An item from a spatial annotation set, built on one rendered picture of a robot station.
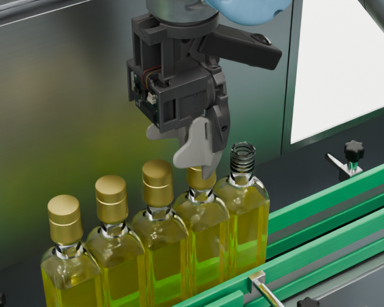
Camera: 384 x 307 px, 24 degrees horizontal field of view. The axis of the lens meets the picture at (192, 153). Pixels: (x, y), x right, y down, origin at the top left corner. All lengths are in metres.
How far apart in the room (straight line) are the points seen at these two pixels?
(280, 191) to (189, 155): 0.46
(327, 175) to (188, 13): 0.65
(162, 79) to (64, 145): 0.21
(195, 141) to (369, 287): 0.46
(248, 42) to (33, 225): 0.37
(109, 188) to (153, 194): 0.06
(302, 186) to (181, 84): 0.57
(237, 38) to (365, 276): 0.48
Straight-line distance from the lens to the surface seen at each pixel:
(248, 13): 0.73
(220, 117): 0.93
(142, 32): 0.88
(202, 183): 1.02
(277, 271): 1.18
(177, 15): 0.86
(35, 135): 1.05
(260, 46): 0.95
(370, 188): 1.34
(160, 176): 0.98
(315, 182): 1.45
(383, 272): 1.32
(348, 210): 1.33
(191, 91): 0.91
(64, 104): 1.04
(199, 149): 0.97
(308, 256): 1.20
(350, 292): 1.29
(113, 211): 0.98
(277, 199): 1.41
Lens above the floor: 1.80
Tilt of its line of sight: 39 degrees down
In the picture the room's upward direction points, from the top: straight up
